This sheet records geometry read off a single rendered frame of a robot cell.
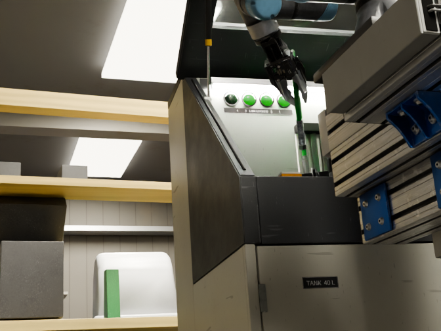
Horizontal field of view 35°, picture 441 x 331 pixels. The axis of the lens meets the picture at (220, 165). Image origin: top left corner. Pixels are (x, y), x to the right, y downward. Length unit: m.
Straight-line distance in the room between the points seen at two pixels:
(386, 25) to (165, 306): 3.91
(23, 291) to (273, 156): 1.38
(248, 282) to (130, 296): 3.22
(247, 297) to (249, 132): 0.82
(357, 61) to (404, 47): 0.12
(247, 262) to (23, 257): 1.76
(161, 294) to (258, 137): 2.66
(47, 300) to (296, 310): 1.76
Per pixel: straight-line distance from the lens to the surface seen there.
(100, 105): 3.35
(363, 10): 1.31
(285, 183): 1.64
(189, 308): 2.18
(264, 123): 2.28
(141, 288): 4.78
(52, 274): 3.19
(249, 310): 1.55
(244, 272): 1.58
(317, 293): 1.61
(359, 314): 1.64
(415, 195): 1.19
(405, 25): 0.94
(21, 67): 5.71
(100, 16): 4.96
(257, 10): 1.64
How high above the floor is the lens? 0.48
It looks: 18 degrees up
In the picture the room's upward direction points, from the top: 4 degrees counter-clockwise
